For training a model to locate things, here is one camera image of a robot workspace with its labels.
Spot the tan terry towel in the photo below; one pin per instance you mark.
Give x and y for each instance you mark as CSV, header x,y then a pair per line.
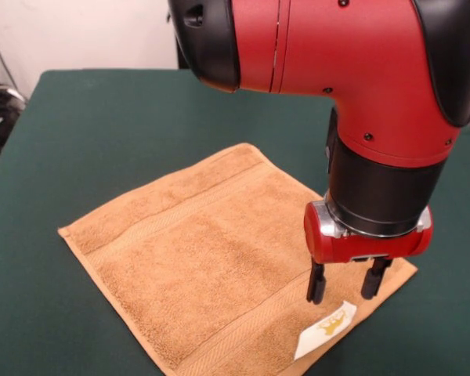
x,y
199,254

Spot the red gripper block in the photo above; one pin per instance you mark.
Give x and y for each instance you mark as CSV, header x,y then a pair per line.
x,y
376,248

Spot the dark green table cloth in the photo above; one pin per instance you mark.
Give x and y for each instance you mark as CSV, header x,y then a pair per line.
x,y
62,137

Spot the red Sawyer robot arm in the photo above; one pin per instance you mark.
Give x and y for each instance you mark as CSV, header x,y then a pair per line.
x,y
337,58

